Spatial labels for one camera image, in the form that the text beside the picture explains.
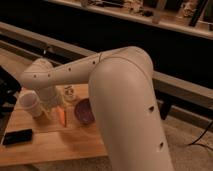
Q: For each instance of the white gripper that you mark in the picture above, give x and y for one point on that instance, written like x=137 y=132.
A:
x=49 y=97

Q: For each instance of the orange pepper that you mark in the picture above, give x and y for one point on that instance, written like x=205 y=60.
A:
x=62 y=116

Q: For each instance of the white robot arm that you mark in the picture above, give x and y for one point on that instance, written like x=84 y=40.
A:
x=123 y=102

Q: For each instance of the clear glass jar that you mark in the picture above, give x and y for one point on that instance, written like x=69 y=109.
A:
x=69 y=94

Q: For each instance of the white plastic cup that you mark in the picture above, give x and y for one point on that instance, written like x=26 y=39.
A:
x=29 y=101

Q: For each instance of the purple bowl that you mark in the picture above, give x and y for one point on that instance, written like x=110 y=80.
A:
x=83 y=112

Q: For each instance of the black phone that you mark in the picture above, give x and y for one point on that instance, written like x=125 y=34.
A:
x=17 y=136

